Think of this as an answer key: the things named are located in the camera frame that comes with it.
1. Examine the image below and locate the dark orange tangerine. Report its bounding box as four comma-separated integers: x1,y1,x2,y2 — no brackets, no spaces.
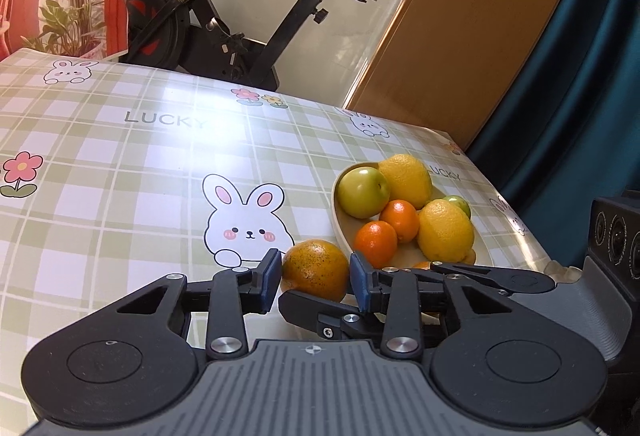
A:
280,240,349,301

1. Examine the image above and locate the small bright orange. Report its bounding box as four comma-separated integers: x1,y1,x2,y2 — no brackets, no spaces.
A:
352,220,398,269

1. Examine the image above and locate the yellow lemon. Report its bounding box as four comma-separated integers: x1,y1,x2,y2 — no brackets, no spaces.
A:
416,199,474,263
378,154,433,209

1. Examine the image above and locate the orange mandarin front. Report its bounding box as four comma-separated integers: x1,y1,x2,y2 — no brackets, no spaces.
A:
378,200,420,244

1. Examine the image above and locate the green apple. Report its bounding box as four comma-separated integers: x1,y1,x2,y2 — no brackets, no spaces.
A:
444,195,472,217
336,166,390,219

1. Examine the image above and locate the cream round plate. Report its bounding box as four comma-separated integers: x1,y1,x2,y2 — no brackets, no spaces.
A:
331,162,494,269

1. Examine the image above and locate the clear plastic table corner guard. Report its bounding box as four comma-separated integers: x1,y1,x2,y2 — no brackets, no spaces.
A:
542,260,582,283

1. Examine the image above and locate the teal curtain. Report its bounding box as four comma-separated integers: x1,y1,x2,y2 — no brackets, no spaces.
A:
466,0,639,266

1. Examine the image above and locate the green plaid tablecloth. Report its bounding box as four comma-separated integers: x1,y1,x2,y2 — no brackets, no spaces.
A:
1,49,549,435

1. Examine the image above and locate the black exercise bike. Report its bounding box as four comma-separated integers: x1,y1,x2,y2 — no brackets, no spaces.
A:
121,0,394,92

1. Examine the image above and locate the wooden panel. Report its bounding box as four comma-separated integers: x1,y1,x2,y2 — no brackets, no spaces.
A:
346,0,560,148

